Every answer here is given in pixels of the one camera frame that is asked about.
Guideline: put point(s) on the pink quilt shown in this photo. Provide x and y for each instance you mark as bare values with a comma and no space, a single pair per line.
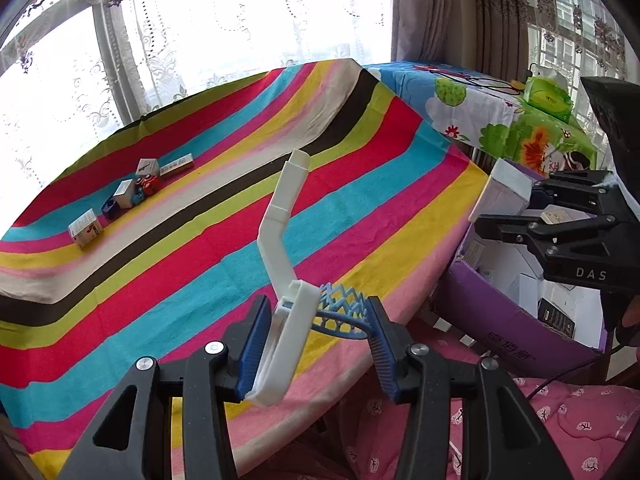
575,420

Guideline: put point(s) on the purple cardboard box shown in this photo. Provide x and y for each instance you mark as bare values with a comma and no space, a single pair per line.
500,320

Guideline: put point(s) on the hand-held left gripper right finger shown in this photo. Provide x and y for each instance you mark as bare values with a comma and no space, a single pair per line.
382,345

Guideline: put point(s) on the red toy car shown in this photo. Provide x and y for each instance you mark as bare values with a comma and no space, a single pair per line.
148,184

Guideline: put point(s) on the small white box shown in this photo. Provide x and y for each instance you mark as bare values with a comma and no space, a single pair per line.
125,194

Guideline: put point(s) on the sheer lace curtain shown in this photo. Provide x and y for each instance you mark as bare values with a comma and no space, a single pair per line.
225,25

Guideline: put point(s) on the dark blue box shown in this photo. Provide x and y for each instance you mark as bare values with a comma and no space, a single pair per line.
112,208

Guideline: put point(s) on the striped colourful tablecloth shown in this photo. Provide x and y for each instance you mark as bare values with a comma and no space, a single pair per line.
200,280

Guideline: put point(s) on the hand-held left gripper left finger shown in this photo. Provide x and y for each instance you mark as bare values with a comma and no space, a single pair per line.
252,340

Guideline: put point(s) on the blue lattice plastic piece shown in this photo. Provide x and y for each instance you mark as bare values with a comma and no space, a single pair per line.
345,305

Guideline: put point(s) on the white box with red label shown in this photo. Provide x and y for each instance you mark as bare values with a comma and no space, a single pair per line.
86,228

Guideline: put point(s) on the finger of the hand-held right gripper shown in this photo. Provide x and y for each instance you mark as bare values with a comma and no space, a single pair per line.
505,227
580,187

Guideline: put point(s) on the long white labelled box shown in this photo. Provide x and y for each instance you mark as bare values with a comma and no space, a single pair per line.
176,163

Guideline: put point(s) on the cartoon printed cloth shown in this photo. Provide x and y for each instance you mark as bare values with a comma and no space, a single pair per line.
500,110

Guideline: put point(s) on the green tissue pack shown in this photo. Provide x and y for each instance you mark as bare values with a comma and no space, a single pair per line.
547,97

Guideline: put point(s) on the patterned mauve drape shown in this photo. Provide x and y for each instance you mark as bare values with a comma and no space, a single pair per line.
450,15

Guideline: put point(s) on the white box with dark print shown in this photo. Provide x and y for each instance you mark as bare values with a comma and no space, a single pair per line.
148,167

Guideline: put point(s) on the black small box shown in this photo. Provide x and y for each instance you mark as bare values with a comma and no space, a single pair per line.
556,317

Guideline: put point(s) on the window frame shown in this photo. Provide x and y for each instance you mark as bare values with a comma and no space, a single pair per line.
120,60

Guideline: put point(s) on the white folding plastic stand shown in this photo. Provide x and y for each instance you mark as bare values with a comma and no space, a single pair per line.
290,340

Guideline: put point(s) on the beige small box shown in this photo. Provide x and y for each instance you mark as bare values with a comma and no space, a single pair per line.
556,217

